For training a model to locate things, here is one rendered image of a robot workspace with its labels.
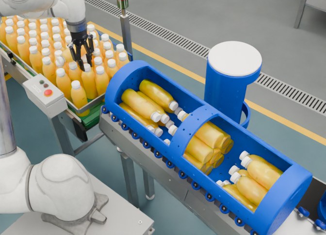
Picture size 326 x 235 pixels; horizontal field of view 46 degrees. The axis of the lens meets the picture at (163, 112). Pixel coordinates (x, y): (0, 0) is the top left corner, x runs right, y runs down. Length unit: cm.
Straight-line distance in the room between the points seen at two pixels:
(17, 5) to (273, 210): 98
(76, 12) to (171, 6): 274
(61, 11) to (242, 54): 95
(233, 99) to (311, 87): 157
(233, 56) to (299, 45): 197
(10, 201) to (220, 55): 126
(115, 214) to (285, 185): 60
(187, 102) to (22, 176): 80
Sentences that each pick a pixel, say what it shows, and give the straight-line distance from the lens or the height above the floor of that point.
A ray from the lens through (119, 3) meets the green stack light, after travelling 217.
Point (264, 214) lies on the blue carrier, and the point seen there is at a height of 116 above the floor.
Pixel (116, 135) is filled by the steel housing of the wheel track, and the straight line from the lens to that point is 189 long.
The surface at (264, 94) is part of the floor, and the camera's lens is 337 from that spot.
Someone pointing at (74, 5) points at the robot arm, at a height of 147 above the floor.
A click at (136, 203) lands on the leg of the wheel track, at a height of 11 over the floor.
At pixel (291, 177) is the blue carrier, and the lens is 136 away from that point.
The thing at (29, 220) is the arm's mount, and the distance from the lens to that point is 149.
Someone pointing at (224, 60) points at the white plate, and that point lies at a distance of 202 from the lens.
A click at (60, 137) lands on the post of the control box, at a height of 76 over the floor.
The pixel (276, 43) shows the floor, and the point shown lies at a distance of 394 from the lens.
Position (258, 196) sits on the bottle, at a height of 114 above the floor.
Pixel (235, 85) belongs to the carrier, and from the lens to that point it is 199.
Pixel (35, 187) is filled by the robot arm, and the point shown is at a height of 130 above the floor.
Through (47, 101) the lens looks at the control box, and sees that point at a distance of 179.
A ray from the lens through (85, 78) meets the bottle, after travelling 194.
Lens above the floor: 233
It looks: 48 degrees down
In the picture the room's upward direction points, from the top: 2 degrees counter-clockwise
